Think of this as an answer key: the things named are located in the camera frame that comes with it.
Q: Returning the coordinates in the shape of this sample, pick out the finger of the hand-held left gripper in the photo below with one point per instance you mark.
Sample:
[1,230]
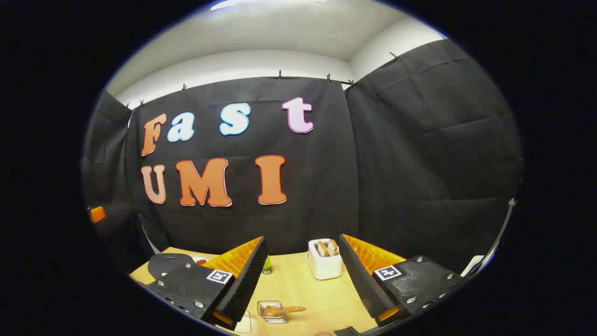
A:
[97,214]

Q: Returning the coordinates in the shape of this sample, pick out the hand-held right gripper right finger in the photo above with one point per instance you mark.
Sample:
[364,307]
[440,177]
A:
[361,284]

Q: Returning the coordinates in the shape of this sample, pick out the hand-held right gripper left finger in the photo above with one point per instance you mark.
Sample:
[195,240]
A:
[252,275]

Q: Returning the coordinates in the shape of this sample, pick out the wooden spoon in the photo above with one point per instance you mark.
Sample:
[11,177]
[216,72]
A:
[280,310]

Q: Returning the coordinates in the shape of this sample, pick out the clear chopstick holder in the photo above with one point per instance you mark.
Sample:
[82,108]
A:
[273,319]

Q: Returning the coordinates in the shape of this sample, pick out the clear tray of rice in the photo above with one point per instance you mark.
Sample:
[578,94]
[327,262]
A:
[245,324]

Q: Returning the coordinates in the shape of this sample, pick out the dark grey rice cooker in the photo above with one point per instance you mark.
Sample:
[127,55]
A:
[168,263]

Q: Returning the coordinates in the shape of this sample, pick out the green label plastic bottle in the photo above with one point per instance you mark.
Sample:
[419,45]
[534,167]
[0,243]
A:
[267,267]

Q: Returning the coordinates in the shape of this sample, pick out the white toaster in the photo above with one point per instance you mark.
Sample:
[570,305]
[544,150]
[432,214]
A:
[324,268]

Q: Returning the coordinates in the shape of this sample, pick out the bread slice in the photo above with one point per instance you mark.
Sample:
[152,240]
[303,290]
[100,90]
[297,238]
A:
[332,247]
[322,248]

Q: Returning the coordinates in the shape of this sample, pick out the small plate of red beans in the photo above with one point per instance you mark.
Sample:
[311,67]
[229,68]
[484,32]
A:
[201,259]

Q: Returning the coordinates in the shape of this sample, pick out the black backdrop cloth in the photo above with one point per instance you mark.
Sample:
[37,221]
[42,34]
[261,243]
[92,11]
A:
[396,163]

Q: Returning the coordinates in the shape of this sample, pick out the ceiling light panel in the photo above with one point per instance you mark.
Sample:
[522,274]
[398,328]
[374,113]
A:
[228,4]

